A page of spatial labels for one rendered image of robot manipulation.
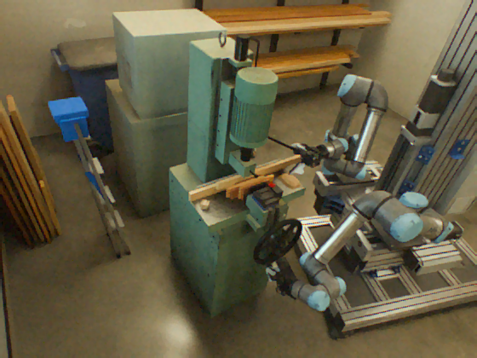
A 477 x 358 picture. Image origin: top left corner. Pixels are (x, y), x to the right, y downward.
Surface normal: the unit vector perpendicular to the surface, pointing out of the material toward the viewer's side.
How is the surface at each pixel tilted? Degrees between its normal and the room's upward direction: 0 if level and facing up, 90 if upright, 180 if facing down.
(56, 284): 0
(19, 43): 90
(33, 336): 0
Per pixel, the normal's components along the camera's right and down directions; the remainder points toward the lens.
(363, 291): 0.11, -0.76
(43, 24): 0.50, 0.60
